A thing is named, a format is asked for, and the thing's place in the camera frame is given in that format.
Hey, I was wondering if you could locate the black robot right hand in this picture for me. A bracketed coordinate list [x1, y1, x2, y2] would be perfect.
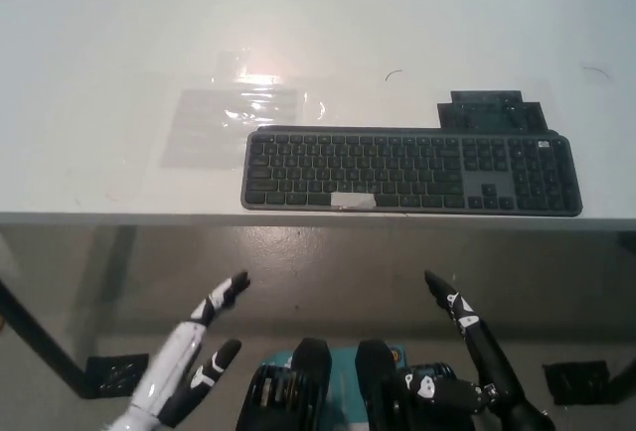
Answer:
[403, 269, 521, 416]

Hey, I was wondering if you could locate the clear plastic sheet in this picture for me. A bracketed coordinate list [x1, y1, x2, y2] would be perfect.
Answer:
[158, 49, 330, 172]

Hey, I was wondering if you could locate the black table leg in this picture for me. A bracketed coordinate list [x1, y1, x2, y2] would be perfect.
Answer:
[0, 275, 96, 400]

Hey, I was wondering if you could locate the black flat bracket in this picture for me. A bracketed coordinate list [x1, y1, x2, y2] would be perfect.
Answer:
[435, 89, 547, 133]

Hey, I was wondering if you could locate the black teal robot torso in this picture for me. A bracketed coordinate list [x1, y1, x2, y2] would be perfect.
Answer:
[234, 336, 476, 431]

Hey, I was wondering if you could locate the white tape strip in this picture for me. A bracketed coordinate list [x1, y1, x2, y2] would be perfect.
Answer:
[329, 192, 377, 210]

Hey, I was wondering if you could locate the dark grey wireless keyboard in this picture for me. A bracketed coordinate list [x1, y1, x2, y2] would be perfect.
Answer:
[239, 124, 586, 217]

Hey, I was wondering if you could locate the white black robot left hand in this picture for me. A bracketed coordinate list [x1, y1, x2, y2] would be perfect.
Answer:
[105, 270, 252, 431]

